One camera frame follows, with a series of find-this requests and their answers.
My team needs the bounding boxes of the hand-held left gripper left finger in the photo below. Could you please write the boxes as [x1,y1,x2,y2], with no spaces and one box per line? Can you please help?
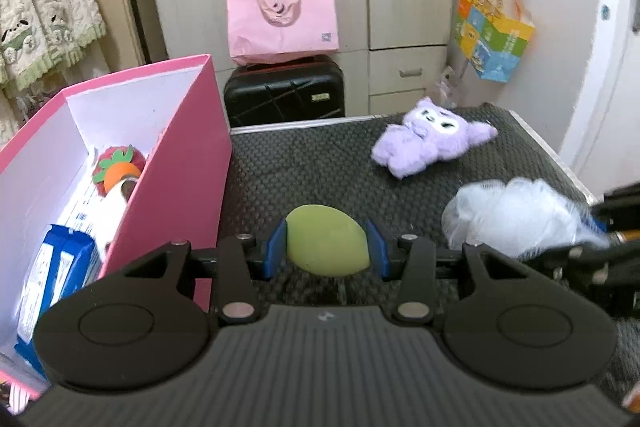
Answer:
[122,219,288,327]

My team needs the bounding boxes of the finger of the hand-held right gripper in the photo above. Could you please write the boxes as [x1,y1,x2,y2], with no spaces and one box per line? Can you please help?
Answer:
[522,243,617,289]
[592,182,640,233]

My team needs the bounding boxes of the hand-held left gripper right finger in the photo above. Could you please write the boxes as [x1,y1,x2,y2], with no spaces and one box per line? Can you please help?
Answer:
[364,219,523,327]

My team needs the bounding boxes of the green sponge ball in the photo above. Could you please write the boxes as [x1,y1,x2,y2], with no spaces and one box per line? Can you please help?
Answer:
[285,204,372,278]

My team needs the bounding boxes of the white mesh bath pouf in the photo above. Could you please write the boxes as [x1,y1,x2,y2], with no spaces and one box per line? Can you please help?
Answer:
[441,178,608,258]

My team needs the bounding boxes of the pink cardboard box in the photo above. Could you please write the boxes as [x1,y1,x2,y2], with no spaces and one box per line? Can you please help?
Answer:
[0,53,234,403]

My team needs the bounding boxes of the white plush toy brown ears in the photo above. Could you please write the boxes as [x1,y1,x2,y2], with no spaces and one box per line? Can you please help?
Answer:
[97,179,138,258]

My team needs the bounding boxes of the orange sponge ball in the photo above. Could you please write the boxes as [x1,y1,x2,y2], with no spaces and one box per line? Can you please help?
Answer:
[102,163,143,188]

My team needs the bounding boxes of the blue wet wipes packet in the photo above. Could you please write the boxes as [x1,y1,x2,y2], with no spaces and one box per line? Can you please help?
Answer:
[17,223,103,343]

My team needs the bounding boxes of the black textured mat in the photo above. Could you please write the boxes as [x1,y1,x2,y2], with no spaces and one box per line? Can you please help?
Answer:
[220,103,640,408]

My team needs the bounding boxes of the purple plush toy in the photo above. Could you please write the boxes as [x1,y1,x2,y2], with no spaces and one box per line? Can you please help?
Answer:
[371,97,499,180]

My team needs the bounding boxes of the white door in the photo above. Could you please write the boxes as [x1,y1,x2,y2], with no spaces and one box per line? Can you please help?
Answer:
[557,0,640,188]

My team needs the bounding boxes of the black suitcase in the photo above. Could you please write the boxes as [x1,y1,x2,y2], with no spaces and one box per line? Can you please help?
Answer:
[223,54,347,128]

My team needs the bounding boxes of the red strawberry plush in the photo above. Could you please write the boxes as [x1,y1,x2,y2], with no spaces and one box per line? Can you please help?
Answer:
[91,146,147,198]

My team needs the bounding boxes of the colourful paper gift bag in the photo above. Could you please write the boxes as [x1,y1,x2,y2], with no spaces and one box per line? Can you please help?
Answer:
[452,0,536,82]

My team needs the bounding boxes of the cream knitted cardigan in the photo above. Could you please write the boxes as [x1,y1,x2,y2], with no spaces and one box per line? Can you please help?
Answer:
[0,0,107,128]

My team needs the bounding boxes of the small grey plush keychain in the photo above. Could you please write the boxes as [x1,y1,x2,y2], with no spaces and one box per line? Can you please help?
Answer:
[439,66,463,105]

